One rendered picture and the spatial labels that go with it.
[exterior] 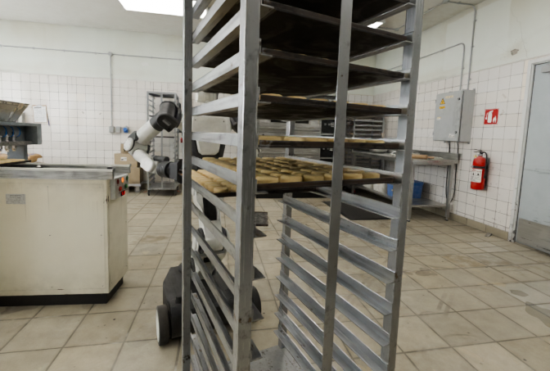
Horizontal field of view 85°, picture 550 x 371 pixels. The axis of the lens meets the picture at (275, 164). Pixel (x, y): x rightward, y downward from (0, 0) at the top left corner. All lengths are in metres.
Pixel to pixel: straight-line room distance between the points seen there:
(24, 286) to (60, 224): 0.46
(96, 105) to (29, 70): 1.23
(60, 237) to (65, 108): 4.69
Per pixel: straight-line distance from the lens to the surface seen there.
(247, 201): 0.60
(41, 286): 2.53
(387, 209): 0.89
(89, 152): 6.71
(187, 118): 1.17
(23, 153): 2.96
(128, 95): 6.50
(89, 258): 2.33
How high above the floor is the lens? 1.16
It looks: 6 degrees down
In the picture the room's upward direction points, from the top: 2 degrees clockwise
